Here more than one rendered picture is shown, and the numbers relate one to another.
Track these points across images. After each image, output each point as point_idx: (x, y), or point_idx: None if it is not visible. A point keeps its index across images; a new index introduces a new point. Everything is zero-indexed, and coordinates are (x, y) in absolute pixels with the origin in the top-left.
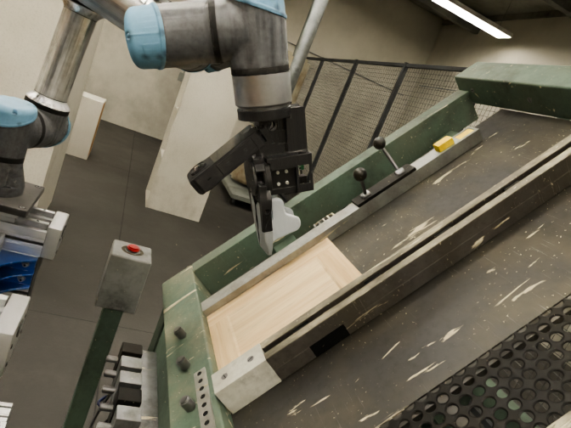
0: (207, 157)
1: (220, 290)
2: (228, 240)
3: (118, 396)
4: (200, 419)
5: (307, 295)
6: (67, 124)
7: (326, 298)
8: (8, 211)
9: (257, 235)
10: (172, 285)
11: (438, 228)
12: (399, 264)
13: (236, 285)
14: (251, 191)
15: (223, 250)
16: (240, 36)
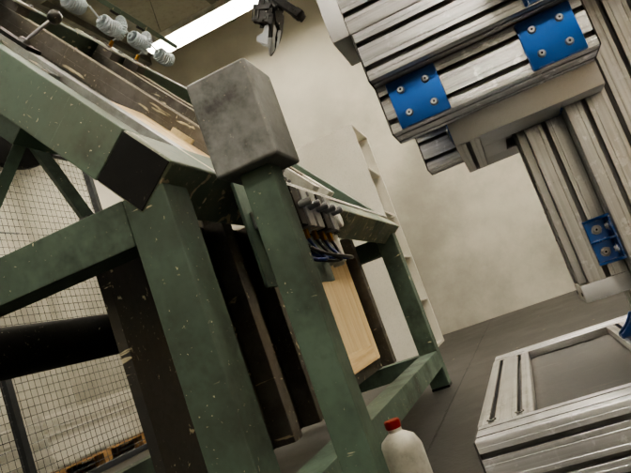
0: (293, 5)
1: (166, 140)
2: (69, 92)
3: (319, 195)
4: None
5: (152, 128)
6: None
7: (178, 114)
8: None
9: (274, 45)
10: (174, 155)
11: (109, 70)
12: (144, 91)
13: (158, 132)
14: (280, 23)
15: (93, 104)
16: None
